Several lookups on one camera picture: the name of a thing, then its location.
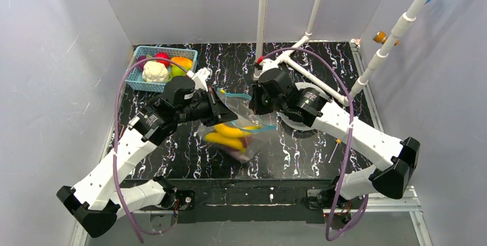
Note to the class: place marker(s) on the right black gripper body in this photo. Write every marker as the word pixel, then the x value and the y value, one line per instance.
pixel 257 99

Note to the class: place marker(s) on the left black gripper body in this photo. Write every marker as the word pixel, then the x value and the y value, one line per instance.
pixel 222 108

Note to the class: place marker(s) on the yellow banana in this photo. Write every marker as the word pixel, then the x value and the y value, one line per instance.
pixel 230 142
pixel 235 132

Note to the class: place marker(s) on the clear zip top bag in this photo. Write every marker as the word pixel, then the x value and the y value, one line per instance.
pixel 244 137

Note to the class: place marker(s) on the purple sweet potato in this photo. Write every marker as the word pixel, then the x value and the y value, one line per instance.
pixel 240 156

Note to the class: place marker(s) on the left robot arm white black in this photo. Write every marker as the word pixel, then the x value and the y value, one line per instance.
pixel 97 201

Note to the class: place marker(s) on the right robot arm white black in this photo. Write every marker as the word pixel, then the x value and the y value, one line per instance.
pixel 305 106

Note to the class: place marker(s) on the green pepper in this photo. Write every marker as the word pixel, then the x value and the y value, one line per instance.
pixel 177 71

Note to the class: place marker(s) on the orange yellow pepper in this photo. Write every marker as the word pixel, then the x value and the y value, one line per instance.
pixel 184 62

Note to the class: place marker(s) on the blue plastic basket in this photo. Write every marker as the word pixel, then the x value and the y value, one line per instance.
pixel 135 80

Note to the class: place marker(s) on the white cauliflower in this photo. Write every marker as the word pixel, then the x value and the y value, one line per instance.
pixel 155 72

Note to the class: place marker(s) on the red apple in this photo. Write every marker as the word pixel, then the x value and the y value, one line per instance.
pixel 165 58

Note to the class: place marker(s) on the dark purple onion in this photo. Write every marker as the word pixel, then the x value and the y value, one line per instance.
pixel 141 62

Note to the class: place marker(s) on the red allen key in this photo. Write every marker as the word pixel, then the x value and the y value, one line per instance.
pixel 121 129

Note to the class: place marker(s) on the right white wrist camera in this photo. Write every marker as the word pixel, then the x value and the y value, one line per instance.
pixel 262 65

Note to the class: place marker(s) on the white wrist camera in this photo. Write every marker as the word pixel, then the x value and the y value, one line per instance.
pixel 262 65
pixel 200 78

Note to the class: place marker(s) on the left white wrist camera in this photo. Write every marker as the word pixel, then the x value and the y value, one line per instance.
pixel 200 78

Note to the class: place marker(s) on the yellow handled screwdriver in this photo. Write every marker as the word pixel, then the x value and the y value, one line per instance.
pixel 338 142

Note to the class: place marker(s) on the orange knob on wall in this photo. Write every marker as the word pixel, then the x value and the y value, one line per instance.
pixel 380 37

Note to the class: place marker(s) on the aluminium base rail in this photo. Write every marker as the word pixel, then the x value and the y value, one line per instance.
pixel 216 200

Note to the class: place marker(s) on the white pvc pipe frame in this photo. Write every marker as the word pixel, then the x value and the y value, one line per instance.
pixel 294 20

